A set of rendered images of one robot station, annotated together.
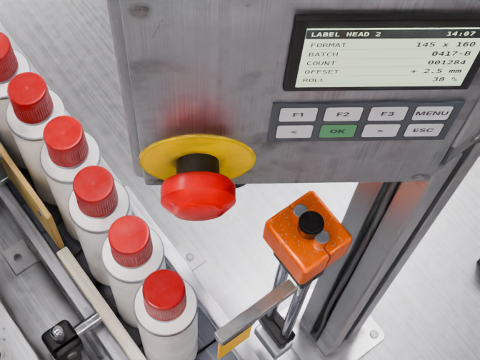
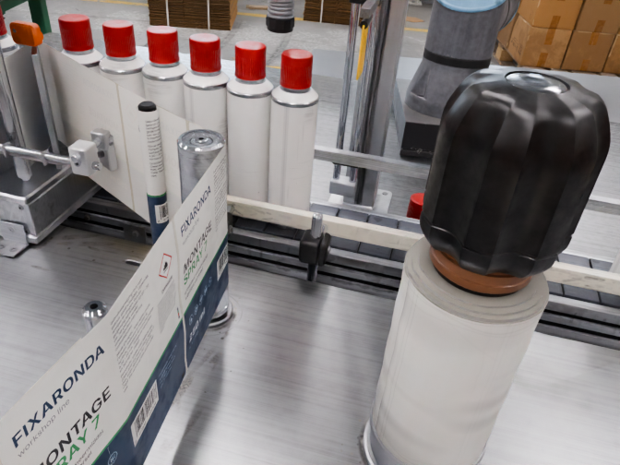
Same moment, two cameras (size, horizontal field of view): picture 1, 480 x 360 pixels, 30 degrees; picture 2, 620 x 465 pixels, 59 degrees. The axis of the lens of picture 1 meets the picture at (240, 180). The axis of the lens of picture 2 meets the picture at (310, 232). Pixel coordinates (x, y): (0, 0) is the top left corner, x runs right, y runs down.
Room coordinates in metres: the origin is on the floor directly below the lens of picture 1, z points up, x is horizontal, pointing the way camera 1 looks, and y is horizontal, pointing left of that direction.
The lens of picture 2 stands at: (-0.29, 0.35, 1.26)
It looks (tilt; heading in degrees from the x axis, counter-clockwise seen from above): 35 degrees down; 324
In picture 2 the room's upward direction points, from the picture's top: 5 degrees clockwise
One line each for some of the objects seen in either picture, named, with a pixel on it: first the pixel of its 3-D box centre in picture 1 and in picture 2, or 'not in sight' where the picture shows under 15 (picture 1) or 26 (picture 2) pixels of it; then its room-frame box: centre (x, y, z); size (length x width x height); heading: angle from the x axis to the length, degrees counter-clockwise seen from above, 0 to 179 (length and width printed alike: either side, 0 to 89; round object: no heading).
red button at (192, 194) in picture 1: (198, 187); not in sight; (0.17, 0.02, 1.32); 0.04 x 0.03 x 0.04; 98
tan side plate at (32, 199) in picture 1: (28, 195); not in sight; (0.31, 0.20, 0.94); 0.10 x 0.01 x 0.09; 43
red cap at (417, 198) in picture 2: not in sight; (420, 208); (0.17, -0.16, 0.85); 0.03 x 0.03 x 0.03
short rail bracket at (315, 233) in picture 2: not in sight; (315, 258); (0.09, 0.07, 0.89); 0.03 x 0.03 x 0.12; 43
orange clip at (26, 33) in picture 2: not in sight; (29, 32); (0.35, 0.28, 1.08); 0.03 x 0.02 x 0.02; 43
